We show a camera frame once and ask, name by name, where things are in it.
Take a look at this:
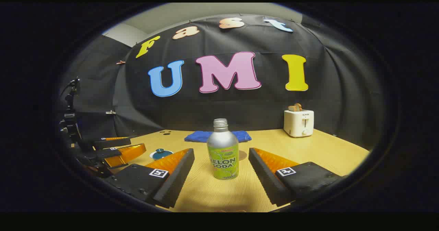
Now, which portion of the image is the black backdrop cloth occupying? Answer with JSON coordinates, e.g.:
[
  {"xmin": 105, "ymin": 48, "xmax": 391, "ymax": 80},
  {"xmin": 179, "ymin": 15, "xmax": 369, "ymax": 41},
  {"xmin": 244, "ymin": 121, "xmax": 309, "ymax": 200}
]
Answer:
[{"xmin": 57, "ymin": 13, "xmax": 388, "ymax": 153}]

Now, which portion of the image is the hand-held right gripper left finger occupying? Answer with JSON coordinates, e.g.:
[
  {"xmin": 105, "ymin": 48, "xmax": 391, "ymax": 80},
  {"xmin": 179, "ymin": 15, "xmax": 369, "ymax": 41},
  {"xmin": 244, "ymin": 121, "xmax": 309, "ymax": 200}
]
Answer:
[{"xmin": 103, "ymin": 148, "xmax": 195, "ymax": 209}]

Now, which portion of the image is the blue towel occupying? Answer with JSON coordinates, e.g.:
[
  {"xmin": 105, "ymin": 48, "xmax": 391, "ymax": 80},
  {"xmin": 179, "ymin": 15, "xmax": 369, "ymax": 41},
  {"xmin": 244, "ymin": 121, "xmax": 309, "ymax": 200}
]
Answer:
[{"xmin": 184, "ymin": 131, "xmax": 252, "ymax": 143}]

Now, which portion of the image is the pale teacup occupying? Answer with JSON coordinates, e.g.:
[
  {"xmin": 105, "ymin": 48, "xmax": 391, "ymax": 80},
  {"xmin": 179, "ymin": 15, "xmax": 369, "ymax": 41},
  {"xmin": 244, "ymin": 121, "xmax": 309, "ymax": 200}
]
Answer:
[{"xmin": 150, "ymin": 150, "xmax": 174, "ymax": 160}]

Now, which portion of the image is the silver green water bottle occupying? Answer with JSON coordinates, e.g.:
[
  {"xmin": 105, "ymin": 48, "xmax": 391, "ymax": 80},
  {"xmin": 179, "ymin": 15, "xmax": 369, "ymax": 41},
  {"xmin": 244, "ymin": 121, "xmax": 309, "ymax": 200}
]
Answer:
[{"xmin": 206, "ymin": 118, "xmax": 239, "ymax": 180}]

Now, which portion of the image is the white toaster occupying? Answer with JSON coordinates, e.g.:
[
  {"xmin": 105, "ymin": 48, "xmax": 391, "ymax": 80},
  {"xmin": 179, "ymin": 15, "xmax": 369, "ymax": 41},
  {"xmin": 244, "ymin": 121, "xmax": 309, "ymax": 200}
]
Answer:
[{"xmin": 283, "ymin": 109, "xmax": 315, "ymax": 138}]

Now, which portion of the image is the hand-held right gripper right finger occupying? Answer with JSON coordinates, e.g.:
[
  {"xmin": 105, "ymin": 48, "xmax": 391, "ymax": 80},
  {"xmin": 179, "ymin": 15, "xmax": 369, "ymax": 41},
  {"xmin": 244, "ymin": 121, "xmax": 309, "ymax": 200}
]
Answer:
[{"xmin": 248, "ymin": 148, "xmax": 343, "ymax": 207}]

